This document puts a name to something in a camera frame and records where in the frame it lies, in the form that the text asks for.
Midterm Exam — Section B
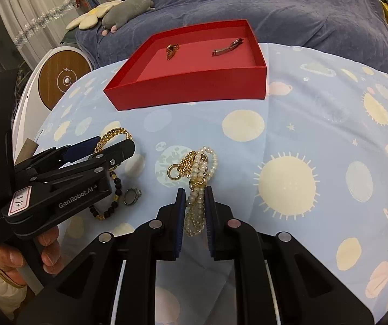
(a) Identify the person's left hand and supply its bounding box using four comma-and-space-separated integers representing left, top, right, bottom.
0, 226, 62, 287

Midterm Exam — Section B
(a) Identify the cardboard tube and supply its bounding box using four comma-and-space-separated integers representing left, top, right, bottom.
16, 138, 39, 163

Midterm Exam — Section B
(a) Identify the blue planet printed blanket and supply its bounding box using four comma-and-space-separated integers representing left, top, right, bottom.
40, 42, 388, 325

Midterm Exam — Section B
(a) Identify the black bead bracelet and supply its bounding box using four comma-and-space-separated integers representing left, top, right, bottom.
90, 167, 124, 221

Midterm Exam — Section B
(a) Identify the white pearl necklace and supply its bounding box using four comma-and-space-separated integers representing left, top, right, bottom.
184, 145, 218, 238

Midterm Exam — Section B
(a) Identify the red cardboard box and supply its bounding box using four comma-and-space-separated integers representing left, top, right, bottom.
103, 19, 267, 111

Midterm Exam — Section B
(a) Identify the silver ring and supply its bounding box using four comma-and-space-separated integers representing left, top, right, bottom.
123, 188, 143, 206

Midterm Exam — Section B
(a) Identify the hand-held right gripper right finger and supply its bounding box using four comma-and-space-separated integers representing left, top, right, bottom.
204, 186, 375, 325

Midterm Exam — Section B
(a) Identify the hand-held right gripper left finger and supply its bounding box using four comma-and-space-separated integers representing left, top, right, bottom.
17, 187, 186, 325

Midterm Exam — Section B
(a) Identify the grey-blue plush blanket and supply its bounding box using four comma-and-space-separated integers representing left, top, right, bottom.
75, 0, 388, 85

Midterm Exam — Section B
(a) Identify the cream flower pillow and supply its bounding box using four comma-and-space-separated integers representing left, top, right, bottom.
66, 0, 123, 30

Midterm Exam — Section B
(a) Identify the round wooden white device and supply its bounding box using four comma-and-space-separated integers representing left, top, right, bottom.
11, 47, 92, 156

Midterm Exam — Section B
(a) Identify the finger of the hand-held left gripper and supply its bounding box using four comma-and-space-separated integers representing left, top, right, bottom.
14, 136, 102, 177
27, 139, 136, 186

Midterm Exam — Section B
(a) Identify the grey plush toy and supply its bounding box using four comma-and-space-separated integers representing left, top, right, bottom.
101, 0, 156, 36

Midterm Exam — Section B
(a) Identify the white curtain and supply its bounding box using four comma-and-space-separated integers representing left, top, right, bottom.
0, 0, 86, 72

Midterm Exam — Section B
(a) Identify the gold chain with ring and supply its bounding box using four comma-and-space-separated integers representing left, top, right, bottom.
167, 152, 198, 181

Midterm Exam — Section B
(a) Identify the gold chain bracelet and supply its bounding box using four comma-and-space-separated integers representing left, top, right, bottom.
94, 128, 134, 157

